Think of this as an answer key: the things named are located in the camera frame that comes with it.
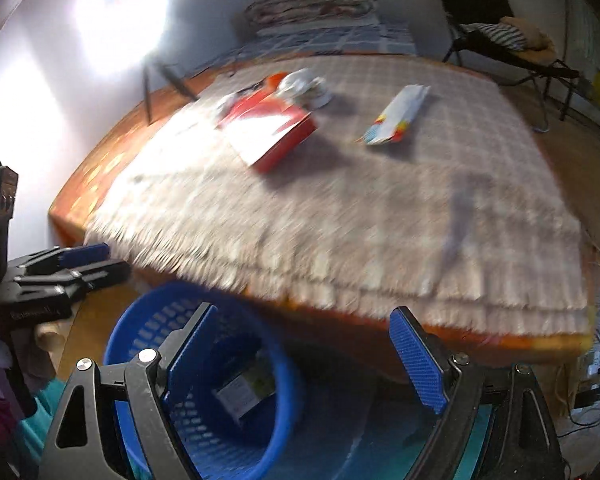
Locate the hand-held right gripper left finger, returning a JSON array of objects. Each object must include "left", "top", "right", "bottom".
[{"left": 39, "top": 302, "right": 218, "bottom": 480}]

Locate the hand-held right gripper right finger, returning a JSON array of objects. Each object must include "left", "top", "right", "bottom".
[{"left": 389, "top": 306, "right": 568, "bottom": 480}]

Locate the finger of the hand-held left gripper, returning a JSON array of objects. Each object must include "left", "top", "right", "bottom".
[
  {"left": 7, "top": 242, "right": 112, "bottom": 277},
  {"left": 17, "top": 259, "right": 132, "bottom": 295}
]

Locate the blue plastic basket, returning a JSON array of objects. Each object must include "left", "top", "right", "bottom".
[{"left": 102, "top": 282, "right": 307, "bottom": 480}]

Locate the red and white cardboard box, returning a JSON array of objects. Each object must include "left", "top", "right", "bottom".
[{"left": 219, "top": 91, "right": 317, "bottom": 173}]

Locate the white colourful snack wrapper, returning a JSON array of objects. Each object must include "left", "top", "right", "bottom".
[{"left": 357, "top": 84, "right": 431, "bottom": 147}]

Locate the white plastic wrapper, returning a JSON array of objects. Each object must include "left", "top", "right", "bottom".
[{"left": 277, "top": 69, "right": 334, "bottom": 110}]

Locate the white and green packet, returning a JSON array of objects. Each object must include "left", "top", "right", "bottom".
[{"left": 215, "top": 360, "right": 279, "bottom": 421}]

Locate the orange floral bed sheet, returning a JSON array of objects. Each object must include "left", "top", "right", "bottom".
[{"left": 47, "top": 52, "right": 599, "bottom": 382}]

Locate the person's teal and pink clothing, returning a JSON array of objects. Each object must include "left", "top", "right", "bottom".
[{"left": 0, "top": 332, "right": 67, "bottom": 480}]

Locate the bright light panel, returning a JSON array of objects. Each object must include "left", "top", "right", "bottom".
[{"left": 75, "top": 0, "right": 169, "bottom": 79}]

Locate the blue checked bed sheet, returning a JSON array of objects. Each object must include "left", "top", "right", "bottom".
[{"left": 200, "top": 22, "right": 419, "bottom": 74}]

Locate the striped cloth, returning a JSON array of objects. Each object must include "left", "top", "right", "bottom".
[{"left": 472, "top": 22, "right": 527, "bottom": 52}]

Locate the beige cloth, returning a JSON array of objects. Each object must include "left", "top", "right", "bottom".
[{"left": 499, "top": 16, "right": 557, "bottom": 62}]

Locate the black cable tangle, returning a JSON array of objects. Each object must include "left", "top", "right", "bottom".
[{"left": 567, "top": 332, "right": 600, "bottom": 428}]

